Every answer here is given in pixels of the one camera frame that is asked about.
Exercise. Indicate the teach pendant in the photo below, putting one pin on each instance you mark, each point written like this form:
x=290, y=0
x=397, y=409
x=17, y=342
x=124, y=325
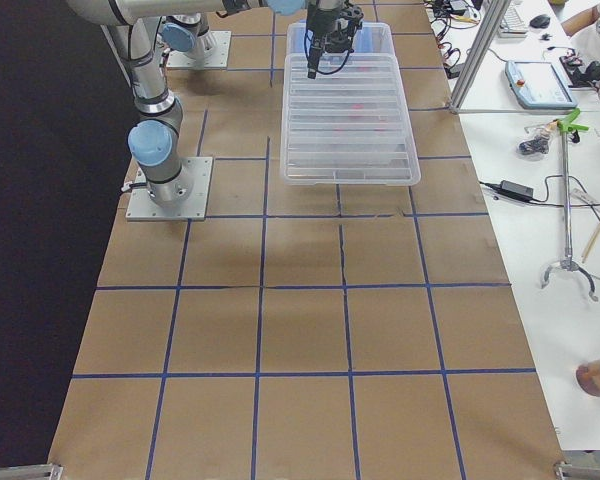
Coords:
x=539, y=85

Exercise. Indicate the wooden chopsticks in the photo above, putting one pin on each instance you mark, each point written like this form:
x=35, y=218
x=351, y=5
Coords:
x=591, y=243

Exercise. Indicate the clear plastic storage box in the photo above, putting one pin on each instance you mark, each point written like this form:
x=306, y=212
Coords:
x=372, y=37

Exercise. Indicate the black power brick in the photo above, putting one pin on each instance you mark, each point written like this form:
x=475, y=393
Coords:
x=516, y=191

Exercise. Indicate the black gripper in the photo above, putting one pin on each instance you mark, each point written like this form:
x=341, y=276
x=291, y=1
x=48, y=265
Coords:
x=316, y=26

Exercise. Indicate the computer mouse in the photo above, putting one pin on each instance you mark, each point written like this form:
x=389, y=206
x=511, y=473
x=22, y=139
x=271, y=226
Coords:
x=541, y=21

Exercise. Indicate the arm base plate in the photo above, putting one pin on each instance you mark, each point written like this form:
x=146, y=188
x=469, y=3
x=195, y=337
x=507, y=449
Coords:
x=205, y=52
x=183, y=198

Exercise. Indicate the reacher grabber tool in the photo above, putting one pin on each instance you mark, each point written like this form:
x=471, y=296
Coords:
x=566, y=125

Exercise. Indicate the aluminium frame post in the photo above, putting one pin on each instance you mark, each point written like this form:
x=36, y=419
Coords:
x=487, y=31

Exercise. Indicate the clear plastic box lid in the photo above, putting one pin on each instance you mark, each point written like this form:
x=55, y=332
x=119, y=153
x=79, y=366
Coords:
x=324, y=141

